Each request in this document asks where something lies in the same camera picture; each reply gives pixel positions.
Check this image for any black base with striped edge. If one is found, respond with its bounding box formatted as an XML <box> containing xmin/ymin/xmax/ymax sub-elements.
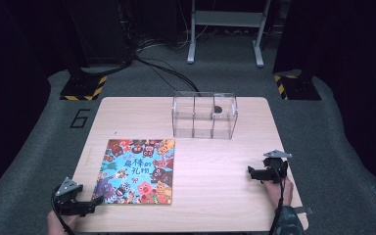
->
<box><xmin>59</xmin><ymin>73</ymin><xmax>109</xmax><ymax>102</ymax></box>
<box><xmin>272</xmin><ymin>73</ymin><xmax>322</xmax><ymax>102</ymax></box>

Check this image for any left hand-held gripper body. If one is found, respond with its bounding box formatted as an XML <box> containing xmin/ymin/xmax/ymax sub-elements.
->
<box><xmin>52</xmin><ymin>176</ymin><xmax>92</xmax><ymax>217</ymax></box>

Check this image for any person's right hand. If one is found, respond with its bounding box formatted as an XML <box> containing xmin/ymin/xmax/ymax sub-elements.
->
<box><xmin>261</xmin><ymin>175</ymin><xmax>295</xmax><ymax>211</ymax></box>

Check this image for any white metal stand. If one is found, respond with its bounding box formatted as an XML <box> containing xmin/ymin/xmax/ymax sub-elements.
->
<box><xmin>186</xmin><ymin>0</ymin><xmax>272</xmax><ymax>69</ymax></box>

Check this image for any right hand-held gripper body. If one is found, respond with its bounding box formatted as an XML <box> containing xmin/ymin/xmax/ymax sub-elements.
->
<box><xmin>262</xmin><ymin>149</ymin><xmax>293</xmax><ymax>184</ymax></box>

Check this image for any person's left hand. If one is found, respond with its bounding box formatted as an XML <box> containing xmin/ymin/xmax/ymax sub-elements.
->
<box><xmin>47</xmin><ymin>210</ymin><xmax>80</xmax><ymax>235</ymax></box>

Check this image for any bundle of black floor cables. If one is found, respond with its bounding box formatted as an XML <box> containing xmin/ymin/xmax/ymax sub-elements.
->
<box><xmin>123</xmin><ymin>32</ymin><xmax>201</xmax><ymax>94</ymax></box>

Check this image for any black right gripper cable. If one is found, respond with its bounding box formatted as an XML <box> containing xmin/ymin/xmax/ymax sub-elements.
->
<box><xmin>267</xmin><ymin>164</ymin><xmax>287</xmax><ymax>235</ymax></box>

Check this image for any dark cabinet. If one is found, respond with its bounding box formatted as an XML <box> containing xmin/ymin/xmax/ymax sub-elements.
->
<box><xmin>63</xmin><ymin>0</ymin><xmax>133</xmax><ymax>68</ymax></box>

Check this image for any colourful picture book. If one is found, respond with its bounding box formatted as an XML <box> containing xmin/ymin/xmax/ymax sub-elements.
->
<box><xmin>90</xmin><ymin>138</ymin><xmax>176</xmax><ymax>206</ymax></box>

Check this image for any grey tape tab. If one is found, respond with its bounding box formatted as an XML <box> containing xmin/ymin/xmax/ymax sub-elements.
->
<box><xmin>294</xmin><ymin>206</ymin><xmax>314</xmax><ymax>215</ymax></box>

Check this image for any clear acrylic divided box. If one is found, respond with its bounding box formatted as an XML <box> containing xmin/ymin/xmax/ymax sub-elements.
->
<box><xmin>171</xmin><ymin>90</ymin><xmax>240</xmax><ymax>141</ymax></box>

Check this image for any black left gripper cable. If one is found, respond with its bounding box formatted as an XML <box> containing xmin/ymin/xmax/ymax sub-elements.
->
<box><xmin>51</xmin><ymin>185</ymin><xmax>76</xmax><ymax>235</ymax></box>

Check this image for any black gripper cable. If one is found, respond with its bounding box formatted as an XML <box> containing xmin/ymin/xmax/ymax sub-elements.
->
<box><xmin>267</xmin><ymin>164</ymin><xmax>287</xmax><ymax>235</ymax></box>
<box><xmin>51</xmin><ymin>185</ymin><xmax>76</xmax><ymax>235</ymax></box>

